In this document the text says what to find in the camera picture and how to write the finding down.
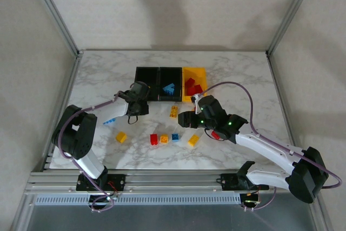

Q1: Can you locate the aluminium side rail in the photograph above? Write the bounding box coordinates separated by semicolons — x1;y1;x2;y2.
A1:
40;52;83;172
266;51;298;159

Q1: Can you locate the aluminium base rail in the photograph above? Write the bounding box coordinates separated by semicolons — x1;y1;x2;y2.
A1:
23;170;294;196

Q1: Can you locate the black plastic bin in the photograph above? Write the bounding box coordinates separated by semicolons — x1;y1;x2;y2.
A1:
134;66;160;102
158;66;183;102

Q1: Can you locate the grey slotted cable duct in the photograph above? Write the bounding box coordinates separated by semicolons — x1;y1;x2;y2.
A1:
34;194;242;206

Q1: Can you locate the aluminium frame post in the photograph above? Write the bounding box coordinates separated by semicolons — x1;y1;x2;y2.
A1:
266;0;320;56
25;0;83;57

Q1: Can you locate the yellow plastic bin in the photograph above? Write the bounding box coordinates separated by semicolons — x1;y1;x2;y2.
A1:
181;66;209;103

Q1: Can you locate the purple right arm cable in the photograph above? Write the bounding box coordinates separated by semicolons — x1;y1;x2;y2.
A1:
194;81;343;212

